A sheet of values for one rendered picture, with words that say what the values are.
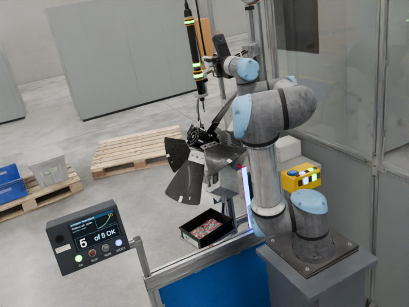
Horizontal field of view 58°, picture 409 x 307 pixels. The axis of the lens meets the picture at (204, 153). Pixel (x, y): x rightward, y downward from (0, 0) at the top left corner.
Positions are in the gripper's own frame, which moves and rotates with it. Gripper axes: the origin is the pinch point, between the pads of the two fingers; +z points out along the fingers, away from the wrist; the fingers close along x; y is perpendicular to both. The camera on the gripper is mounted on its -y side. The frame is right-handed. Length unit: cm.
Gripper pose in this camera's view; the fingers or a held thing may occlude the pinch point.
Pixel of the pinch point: (209, 55)
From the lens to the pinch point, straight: 166.0
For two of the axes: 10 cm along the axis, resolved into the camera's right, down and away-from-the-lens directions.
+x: 9.0, -3.0, 3.2
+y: 1.6, 9.0, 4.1
